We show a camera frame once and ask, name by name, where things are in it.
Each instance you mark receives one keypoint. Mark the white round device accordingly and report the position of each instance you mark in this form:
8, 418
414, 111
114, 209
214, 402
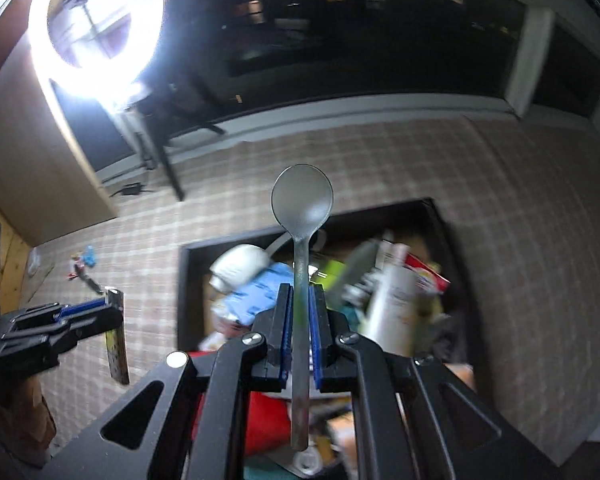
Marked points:
240, 265

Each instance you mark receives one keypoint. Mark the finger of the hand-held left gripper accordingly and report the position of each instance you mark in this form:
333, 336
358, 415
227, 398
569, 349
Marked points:
87, 317
35, 315

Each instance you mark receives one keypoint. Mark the blue rotary cutter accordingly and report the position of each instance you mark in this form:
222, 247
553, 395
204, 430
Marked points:
87, 256

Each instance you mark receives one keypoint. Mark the red pouch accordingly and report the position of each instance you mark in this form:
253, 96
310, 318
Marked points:
265, 415

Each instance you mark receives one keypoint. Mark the white bottle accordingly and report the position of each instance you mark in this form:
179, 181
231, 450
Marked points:
392, 310

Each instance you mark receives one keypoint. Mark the wooden slat panel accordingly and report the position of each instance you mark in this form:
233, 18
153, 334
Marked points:
10, 270

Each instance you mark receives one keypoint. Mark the patterned white snack packet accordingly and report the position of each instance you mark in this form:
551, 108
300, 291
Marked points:
116, 350

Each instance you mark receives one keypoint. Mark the blue packet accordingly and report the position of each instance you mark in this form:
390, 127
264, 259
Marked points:
260, 295

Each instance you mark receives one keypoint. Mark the wooden cabinet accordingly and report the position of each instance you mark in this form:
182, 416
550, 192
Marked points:
35, 160

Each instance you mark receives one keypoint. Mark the black storage container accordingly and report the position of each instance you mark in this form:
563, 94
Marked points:
190, 290

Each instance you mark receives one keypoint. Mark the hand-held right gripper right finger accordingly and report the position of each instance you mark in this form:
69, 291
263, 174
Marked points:
317, 345

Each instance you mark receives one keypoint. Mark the black tripod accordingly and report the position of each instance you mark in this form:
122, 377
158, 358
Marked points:
172, 160

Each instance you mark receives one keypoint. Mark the grey metal spoon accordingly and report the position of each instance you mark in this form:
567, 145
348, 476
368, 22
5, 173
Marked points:
302, 210

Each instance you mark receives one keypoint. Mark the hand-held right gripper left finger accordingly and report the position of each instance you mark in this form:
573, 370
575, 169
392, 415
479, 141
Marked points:
285, 345

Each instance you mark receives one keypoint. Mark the red and white box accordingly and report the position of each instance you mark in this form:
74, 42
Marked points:
427, 272

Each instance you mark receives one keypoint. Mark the green packet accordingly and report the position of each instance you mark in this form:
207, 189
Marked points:
332, 274

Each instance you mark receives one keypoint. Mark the black pen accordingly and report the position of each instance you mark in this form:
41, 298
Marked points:
87, 280

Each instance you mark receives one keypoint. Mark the black power adapter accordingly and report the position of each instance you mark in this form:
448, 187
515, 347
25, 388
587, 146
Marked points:
130, 190

